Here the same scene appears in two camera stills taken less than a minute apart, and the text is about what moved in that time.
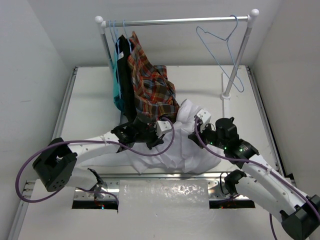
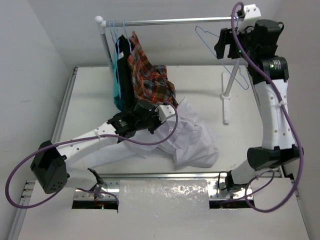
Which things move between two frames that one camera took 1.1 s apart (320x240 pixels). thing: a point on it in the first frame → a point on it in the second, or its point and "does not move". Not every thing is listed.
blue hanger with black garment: [115, 33] does not move
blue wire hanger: [231, 50] → [196, 28]
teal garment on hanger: [118, 101] does not move
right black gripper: [193, 136] → [227, 37]
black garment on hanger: [126, 80] does not move
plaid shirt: [154, 93] does not move
